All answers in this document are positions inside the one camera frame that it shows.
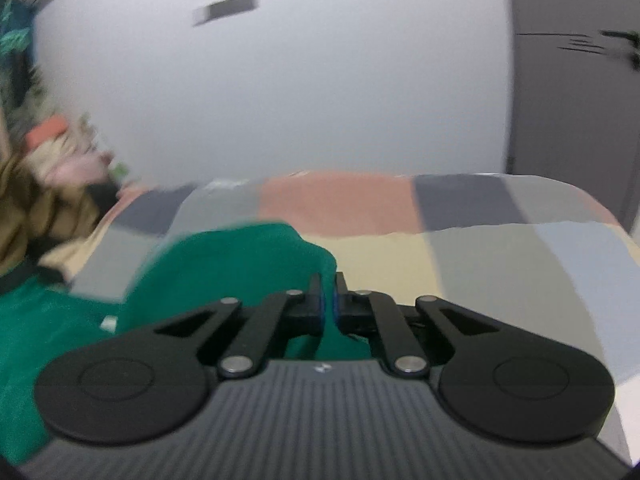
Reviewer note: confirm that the grey door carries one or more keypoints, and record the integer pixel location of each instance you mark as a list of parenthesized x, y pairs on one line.
[(560, 110)]

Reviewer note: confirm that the green hoodie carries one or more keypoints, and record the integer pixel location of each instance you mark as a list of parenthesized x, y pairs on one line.
[(225, 260)]

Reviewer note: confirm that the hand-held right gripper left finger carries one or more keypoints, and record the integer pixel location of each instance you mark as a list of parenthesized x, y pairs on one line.
[(314, 310)]

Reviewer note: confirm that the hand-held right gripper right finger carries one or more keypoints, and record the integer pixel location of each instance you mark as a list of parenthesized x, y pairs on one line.
[(342, 310)]

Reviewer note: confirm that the grey wall switch panel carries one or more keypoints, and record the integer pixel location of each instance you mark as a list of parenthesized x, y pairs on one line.
[(234, 5)]

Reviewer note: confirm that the patchwork bed sheet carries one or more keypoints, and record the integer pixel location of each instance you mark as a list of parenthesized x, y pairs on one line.
[(475, 260)]

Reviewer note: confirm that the hanging clothes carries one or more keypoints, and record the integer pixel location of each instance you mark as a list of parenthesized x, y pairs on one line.
[(15, 40)]

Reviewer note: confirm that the brown jacket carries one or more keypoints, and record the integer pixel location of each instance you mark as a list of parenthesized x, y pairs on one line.
[(30, 210)]

